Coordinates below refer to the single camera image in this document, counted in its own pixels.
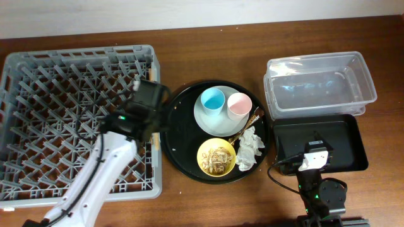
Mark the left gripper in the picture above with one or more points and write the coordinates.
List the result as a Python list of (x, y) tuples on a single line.
[(154, 91)]

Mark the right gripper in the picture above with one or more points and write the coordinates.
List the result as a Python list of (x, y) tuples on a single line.
[(317, 147)]

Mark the wooden chopstick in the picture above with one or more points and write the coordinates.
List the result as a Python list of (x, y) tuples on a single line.
[(152, 73), (156, 141)]

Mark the brown snack wrapper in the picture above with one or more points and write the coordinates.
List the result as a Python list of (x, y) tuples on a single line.
[(258, 114)]

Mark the white tissue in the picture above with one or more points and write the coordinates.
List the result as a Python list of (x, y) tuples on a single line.
[(249, 147)]

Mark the blue plastic cup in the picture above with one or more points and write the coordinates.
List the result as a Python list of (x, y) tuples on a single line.
[(212, 101)]

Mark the grey round plate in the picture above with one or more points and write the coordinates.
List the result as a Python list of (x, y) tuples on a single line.
[(220, 125)]

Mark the yellow bowl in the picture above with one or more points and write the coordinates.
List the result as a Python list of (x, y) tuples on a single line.
[(212, 144)]

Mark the pink plastic cup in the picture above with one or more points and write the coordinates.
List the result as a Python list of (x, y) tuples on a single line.
[(238, 106)]

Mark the food scraps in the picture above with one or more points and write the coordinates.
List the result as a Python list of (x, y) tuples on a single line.
[(216, 161)]

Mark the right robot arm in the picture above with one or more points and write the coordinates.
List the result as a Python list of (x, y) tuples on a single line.
[(324, 198)]

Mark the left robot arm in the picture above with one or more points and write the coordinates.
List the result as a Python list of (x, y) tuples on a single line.
[(121, 133)]

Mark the grey dishwasher rack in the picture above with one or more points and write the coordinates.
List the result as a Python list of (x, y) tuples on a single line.
[(51, 105)]

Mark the black rectangular tray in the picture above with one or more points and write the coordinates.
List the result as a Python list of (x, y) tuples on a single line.
[(341, 132)]

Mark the round black tray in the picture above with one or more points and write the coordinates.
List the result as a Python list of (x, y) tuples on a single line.
[(184, 137)]

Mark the clear plastic bin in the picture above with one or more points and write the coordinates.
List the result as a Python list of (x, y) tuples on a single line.
[(318, 84)]

